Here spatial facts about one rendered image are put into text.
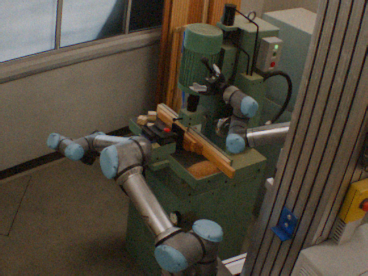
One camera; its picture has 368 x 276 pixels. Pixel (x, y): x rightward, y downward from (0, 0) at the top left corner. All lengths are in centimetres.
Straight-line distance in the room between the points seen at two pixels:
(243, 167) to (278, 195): 101
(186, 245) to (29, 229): 173
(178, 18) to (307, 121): 250
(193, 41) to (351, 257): 123
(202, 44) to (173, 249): 98
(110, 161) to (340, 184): 84
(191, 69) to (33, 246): 155
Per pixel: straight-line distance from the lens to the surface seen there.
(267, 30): 255
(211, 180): 247
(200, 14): 417
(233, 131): 207
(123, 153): 193
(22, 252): 324
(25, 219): 347
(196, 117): 259
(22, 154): 377
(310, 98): 155
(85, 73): 377
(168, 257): 183
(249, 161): 280
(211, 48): 237
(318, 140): 155
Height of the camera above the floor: 229
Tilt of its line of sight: 31 degrees down
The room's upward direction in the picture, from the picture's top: 9 degrees clockwise
